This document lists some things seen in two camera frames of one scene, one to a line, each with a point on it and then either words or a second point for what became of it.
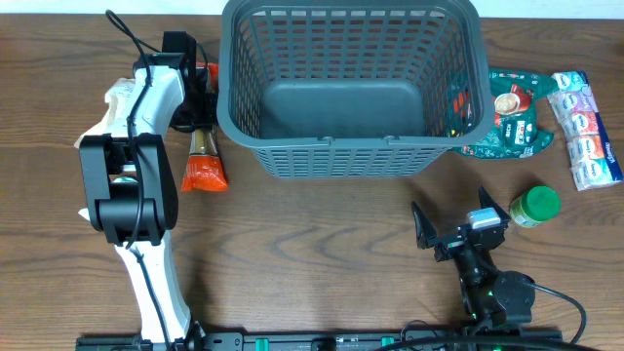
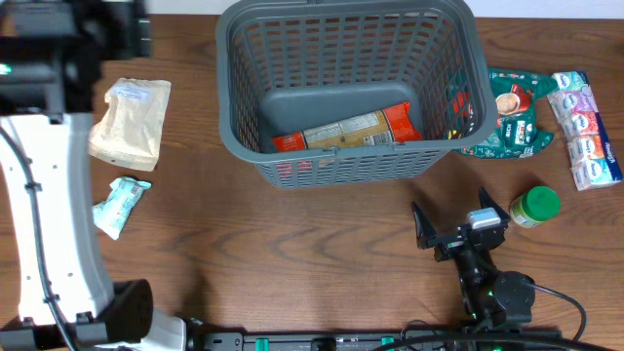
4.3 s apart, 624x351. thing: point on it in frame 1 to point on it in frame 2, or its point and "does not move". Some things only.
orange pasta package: [205, 170] to [395, 124]
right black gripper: [458, 242] does not move
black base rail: [436, 339] does not move
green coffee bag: [515, 134] does not move
